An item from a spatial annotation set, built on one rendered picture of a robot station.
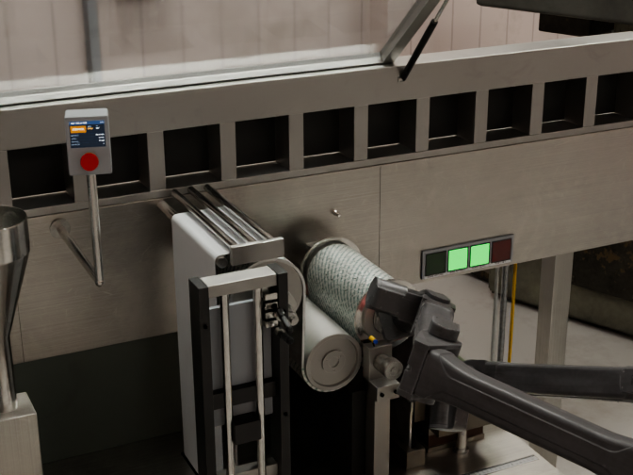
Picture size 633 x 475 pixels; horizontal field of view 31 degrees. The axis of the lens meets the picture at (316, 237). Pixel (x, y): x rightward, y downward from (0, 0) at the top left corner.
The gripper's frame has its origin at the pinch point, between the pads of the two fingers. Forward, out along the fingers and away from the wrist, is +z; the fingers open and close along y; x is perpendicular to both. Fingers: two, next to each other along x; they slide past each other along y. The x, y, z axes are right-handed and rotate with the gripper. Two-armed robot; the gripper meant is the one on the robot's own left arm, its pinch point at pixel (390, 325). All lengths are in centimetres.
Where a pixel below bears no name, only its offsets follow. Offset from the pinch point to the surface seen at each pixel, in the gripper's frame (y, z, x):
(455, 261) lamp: 35, 37, 14
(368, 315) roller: -2.8, 2.1, 3.2
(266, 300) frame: -27.4, -17.7, 7.6
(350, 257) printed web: 1.2, 13.0, 16.7
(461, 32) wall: 209, 308, 171
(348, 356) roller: -7.0, 7.6, -3.1
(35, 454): -68, 13, -6
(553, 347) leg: 75, 76, -9
